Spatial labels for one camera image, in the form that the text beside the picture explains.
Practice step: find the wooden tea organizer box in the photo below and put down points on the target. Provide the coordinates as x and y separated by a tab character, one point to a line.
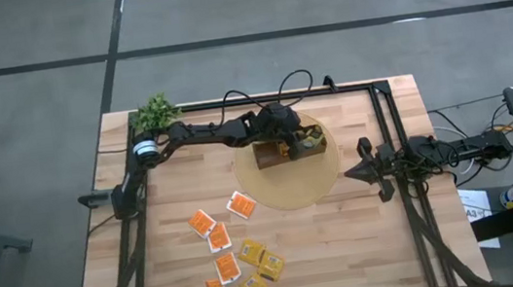
268	159

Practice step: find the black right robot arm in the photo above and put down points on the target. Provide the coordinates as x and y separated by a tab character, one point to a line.
472	146

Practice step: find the green tea packet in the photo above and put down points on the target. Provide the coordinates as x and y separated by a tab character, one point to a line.
315	137

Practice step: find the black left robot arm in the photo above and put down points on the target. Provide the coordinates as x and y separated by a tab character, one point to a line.
206	135

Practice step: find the round woven placemat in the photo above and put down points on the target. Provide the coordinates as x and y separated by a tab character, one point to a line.
291	188

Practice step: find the white paper sheet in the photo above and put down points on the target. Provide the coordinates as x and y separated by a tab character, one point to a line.
472	200

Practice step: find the small black clamp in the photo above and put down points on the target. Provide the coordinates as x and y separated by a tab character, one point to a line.
329	84

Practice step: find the green plant in white pot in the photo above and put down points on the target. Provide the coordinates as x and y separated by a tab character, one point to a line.
155	114

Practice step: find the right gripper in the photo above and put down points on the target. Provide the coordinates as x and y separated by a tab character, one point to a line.
386	162

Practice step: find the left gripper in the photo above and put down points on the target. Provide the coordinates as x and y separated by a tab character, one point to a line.
295	143

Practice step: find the packets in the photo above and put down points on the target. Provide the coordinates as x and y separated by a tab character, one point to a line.
282	149

